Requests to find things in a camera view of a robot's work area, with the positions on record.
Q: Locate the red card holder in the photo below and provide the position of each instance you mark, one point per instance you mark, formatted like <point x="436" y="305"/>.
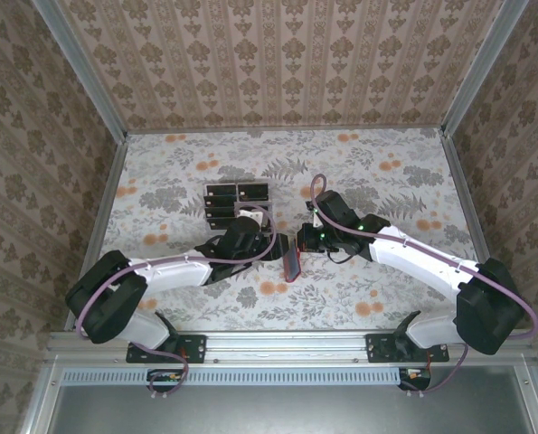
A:
<point x="292" y="269"/>

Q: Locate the black credit card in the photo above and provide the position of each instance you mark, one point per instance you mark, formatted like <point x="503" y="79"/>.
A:
<point x="219" y="200"/>
<point x="219" y="223"/>
<point x="219" y="212"/>
<point x="252" y="191"/>
<point x="221" y="189"/>

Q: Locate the black compartment rack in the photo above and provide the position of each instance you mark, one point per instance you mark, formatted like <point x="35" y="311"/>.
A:
<point x="237" y="203"/>

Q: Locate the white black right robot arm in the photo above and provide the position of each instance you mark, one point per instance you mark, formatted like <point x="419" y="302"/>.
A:
<point x="422" y="262"/>

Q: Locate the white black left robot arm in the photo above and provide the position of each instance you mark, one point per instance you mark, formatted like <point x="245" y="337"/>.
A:
<point x="169" y="276"/>

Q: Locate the floral printed table sheet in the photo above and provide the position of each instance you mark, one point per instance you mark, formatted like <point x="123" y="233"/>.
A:
<point x="182" y="149"/>

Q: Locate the black controller board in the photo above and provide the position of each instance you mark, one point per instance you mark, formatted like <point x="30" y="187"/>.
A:
<point x="164" y="380"/>
<point x="415" y="377"/>

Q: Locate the grey metal panel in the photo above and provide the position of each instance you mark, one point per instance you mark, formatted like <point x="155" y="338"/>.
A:
<point x="295" y="411"/>

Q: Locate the long aluminium base rail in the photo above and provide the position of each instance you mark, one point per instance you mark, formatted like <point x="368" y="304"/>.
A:
<point x="286" y="346"/>

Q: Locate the thin aluminium table edge rail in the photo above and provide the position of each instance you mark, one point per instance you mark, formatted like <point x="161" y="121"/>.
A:
<point x="295" y="130"/>

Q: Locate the aluminium corner post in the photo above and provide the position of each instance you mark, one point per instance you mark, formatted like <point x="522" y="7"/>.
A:
<point x="482" y="68"/>
<point x="79" y="68"/>

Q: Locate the aluminium frame rail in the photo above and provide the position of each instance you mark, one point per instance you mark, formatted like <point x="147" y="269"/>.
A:
<point x="40" y="398"/>
<point x="533" y="398"/>

